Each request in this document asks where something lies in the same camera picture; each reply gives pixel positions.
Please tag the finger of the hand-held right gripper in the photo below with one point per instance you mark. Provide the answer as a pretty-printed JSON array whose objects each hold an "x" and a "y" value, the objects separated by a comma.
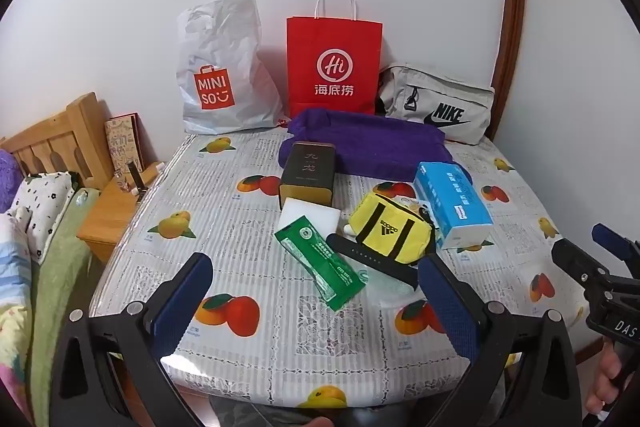
[
  {"x": 617, "y": 244},
  {"x": 580, "y": 267}
]

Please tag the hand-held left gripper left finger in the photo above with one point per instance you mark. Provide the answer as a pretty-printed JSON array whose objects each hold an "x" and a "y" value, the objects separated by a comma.
[{"x": 182, "y": 302}]

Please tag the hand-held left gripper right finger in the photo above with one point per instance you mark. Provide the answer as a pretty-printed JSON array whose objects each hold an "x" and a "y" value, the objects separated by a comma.
[{"x": 447, "y": 302}]

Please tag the clear plastic pouch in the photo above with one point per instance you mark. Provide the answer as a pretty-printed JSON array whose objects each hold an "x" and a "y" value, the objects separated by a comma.
[{"x": 387, "y": 289}]

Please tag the yellow mini duffel bag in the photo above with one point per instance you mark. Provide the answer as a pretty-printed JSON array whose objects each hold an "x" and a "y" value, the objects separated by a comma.
[{"x": 387, "y": 229}]

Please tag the green wet wipes packet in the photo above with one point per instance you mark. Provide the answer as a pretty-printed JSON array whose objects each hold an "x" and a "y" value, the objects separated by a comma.
[{"x": 320, "y": 262}]

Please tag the white sponge block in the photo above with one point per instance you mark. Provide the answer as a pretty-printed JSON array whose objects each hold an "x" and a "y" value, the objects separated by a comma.
[{"x": 312, "y": 213}]

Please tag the purple fabric storage bin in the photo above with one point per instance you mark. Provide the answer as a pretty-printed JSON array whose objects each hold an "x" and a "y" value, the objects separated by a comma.
[{"x": 380, "y": 142}]

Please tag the person's right hand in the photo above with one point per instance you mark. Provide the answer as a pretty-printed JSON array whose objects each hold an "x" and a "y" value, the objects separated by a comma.
[{"x": 605, "y": 382}]

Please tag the blue tissue pack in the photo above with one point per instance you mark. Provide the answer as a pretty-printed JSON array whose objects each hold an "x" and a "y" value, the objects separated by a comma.
[{"x": 452, "y": 202}]

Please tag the wooden nightstand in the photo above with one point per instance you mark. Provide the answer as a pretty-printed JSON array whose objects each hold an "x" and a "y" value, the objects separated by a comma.
[{"x": 107, "y": 217}]

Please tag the fruit print tablecloth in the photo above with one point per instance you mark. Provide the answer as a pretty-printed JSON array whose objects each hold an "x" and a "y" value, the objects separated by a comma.
[{"x": 250, "y": 207}]

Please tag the green blanket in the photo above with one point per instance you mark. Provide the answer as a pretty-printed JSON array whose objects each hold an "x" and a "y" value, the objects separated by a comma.
[{"x": 55, "y": 287}]

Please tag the dark slim object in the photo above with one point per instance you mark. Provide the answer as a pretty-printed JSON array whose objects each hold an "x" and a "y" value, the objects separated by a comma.
[{"x": 135, "y": 177}]

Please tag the white small tube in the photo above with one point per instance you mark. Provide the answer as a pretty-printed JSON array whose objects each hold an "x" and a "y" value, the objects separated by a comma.
[{"x": 155, "y": 167}]

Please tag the pastel patterned quilt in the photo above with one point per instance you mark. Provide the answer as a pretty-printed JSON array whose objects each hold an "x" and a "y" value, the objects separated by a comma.
[{"x": 12, "y": 307}]

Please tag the patterned notebook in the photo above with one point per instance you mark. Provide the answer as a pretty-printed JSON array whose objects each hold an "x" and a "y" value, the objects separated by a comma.
[{"x": 124, "y": 142}]

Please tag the white floral pillow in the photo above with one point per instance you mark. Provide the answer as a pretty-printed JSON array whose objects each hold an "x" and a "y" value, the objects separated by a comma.
[{"x": 40, "y": 207}]

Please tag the dark tea tin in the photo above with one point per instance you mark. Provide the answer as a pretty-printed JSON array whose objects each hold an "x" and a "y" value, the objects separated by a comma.
[{"x": 307, "y": 172}]

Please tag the grey waist bag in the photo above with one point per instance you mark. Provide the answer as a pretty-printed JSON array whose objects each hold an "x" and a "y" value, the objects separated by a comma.
[{"x": 440, "y": 107}]

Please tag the wooden bed headboard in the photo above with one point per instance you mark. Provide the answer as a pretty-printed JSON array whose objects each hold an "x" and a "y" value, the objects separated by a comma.
[{"x": 55, "y": 132}]

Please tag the purple plush toy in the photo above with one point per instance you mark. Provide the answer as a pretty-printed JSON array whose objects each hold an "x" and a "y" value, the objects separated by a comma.
[{"x": 9, "y": 177}]

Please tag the white plastic shopping bag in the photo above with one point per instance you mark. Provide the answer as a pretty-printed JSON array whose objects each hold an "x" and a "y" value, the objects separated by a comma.
[{"x": 225, "y": 47}]

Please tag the red paper shopping bag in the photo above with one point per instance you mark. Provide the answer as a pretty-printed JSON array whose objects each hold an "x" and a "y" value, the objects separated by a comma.
[{"x": 335, "y": 57}]

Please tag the brown wooden door frame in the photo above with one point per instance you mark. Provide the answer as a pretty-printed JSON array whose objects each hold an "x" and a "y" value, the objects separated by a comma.
[{"x": 512, "y": 32}]

